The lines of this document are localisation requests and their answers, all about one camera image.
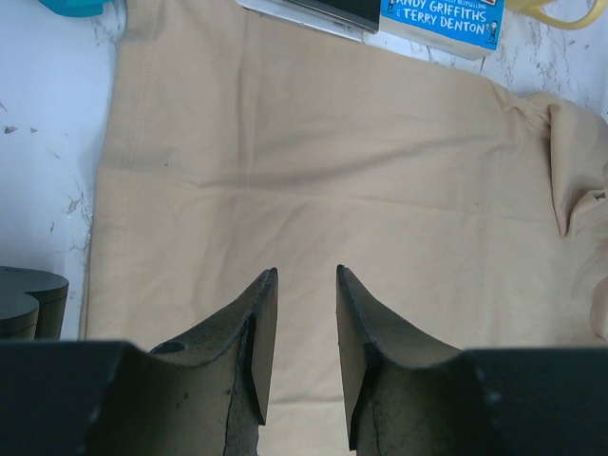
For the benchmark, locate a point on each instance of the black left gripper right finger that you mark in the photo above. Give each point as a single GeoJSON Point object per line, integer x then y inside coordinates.
{"type": "Point", "coordinates": [408, 393]}

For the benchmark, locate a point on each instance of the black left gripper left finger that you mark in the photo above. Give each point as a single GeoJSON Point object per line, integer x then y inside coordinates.
{"type": "Point", "coordinates": [202, 392]}

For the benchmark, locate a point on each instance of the beige t shirt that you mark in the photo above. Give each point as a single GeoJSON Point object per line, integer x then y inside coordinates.
{"type": "Point", "coordinates": [237, 143]}

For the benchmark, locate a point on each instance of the teal t shirt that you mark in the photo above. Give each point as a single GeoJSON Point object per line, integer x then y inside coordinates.
{"type": "Point", "coordinates": [75, 8]}

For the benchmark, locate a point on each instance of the blue treehouse book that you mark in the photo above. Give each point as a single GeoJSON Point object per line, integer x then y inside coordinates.
{"type": "Point", "coordinates": [466, 28]}

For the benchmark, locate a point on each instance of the black orange-edged notebook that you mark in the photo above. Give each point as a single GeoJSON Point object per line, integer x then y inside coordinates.
{"type": "Point", "coordinates": [315, 15]}

